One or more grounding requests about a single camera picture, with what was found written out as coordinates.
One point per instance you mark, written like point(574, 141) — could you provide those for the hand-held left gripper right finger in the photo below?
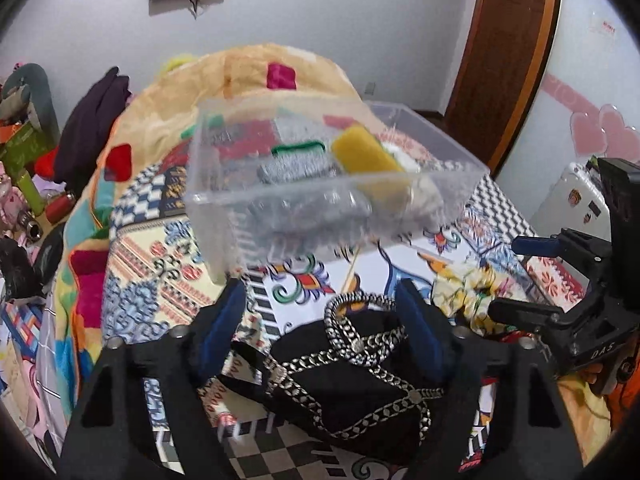
point(421, 332)

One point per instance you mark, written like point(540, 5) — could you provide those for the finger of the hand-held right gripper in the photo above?
point(535, 246)
point(522, 311)

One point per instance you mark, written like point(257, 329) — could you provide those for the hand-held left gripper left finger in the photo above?
point(226, 321)

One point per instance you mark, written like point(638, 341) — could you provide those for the yellow floral scrunchie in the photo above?
point(462, 287)

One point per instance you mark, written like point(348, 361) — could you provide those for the clear plastic container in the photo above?
point(235, 210)

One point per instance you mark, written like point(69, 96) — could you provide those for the white soft pad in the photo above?
point(407, 162)

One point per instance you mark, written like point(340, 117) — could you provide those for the white suitcase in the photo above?
point(570, 205)

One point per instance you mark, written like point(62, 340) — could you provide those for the patterned printed bed cover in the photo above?
point(150, 270)

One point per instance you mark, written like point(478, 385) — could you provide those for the grey knit cloth green trim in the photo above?
point(297, 165)

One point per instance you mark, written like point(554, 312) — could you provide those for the yellow sponge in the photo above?
point(367, 157)

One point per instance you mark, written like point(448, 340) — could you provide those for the brown wooden door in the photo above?
point(500, 60)

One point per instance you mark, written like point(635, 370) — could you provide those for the red bottle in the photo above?
point(60, 207)

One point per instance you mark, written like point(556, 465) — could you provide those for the black bag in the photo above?
point(17, 270)

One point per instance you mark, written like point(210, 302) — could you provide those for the dark purple garment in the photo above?
point(92, 125)

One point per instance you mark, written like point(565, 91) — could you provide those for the green box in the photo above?
point(22, 147)

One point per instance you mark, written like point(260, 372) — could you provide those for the pink heart wall sticker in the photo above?
point(600, 132)

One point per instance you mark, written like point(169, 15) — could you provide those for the white wall socket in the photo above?
point(370, 88)

